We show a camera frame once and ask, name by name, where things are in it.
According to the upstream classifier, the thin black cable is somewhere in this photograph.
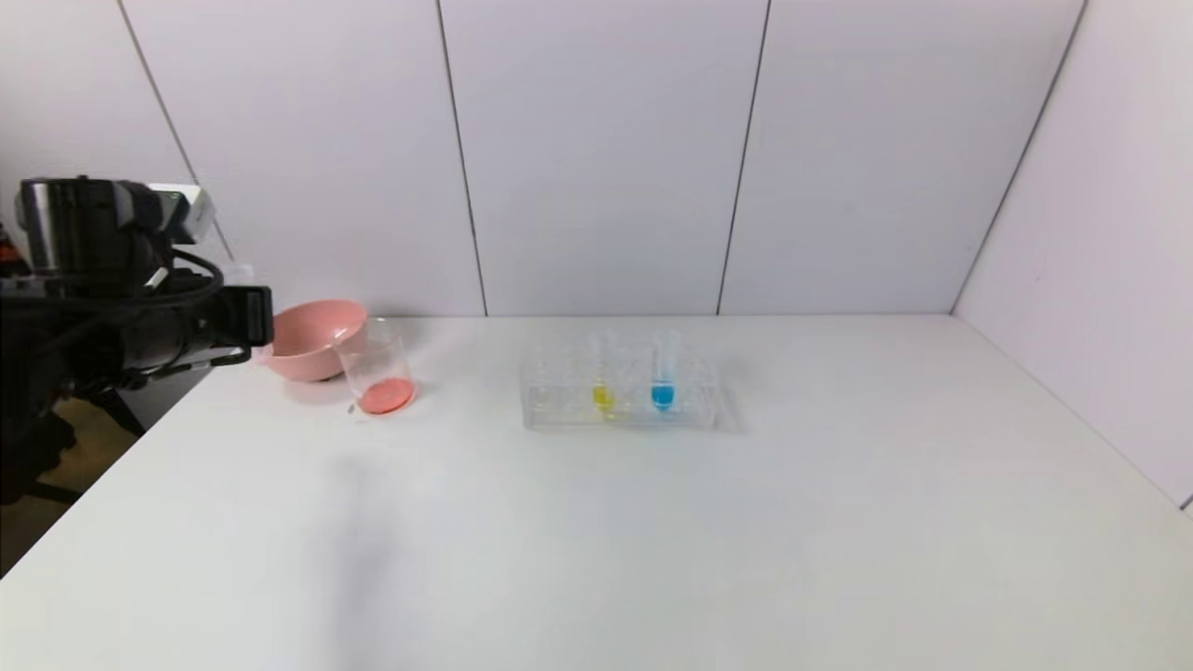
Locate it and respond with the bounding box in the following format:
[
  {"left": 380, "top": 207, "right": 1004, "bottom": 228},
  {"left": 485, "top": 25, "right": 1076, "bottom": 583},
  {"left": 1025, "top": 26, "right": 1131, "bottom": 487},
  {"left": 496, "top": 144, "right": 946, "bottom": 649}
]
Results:
[{"left": 140, "top": 247, "right": 254, "bottom": 374}]

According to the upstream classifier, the pink bowl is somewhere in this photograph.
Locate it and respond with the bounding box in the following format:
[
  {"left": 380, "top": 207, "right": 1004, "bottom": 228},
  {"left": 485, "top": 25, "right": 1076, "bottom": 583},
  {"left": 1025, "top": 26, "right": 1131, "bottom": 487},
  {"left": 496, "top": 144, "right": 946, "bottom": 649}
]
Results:
[{"left": 261, "top": 299, "right": 370, "bottom": 383}]

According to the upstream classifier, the test tube with yellow pigment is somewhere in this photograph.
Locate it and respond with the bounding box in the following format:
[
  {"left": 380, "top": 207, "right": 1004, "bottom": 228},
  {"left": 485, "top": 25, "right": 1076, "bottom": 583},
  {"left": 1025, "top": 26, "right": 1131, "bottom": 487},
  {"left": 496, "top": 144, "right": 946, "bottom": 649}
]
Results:
[{"left": 590, "top": 331, "right": 618, "bottom": 416}]

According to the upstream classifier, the test tube with blue pigment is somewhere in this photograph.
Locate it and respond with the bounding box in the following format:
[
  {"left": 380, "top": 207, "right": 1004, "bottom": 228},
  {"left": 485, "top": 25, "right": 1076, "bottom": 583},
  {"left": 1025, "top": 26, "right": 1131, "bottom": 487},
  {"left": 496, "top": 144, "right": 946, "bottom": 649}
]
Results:
[{"left": 650, "top": 328, "right": 678, "bottom": 414}]

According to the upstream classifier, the clear glass beaker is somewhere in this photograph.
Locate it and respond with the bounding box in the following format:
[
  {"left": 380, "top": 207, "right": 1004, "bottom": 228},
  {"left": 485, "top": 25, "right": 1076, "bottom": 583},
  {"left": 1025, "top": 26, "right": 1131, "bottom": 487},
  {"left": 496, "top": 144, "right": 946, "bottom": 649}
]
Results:
[{"left": 336, "top": 318, "right": 418, "bottom": 419}]

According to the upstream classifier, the clear acrylic test tube rack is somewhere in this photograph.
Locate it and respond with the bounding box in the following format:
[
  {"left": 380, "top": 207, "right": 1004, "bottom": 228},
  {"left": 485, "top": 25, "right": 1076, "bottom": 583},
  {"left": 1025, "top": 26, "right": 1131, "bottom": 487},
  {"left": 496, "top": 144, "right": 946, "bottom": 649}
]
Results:
[{"left": 520, "top": 340, "right": 720, "bottom": 431}]

